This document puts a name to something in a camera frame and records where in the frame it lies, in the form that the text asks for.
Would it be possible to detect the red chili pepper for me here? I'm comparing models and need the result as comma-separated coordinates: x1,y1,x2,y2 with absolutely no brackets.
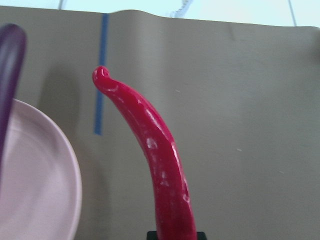
92,66,198,240

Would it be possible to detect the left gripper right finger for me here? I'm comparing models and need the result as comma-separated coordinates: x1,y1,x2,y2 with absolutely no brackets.
196,231,207,240

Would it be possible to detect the purple eggplant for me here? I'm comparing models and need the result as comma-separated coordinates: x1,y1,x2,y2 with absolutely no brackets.
0,23,27,154

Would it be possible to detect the pink plate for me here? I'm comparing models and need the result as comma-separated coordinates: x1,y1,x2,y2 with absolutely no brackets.
0,100,82,240

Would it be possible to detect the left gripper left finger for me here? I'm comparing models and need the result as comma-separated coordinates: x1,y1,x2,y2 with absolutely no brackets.
146,231,158,240

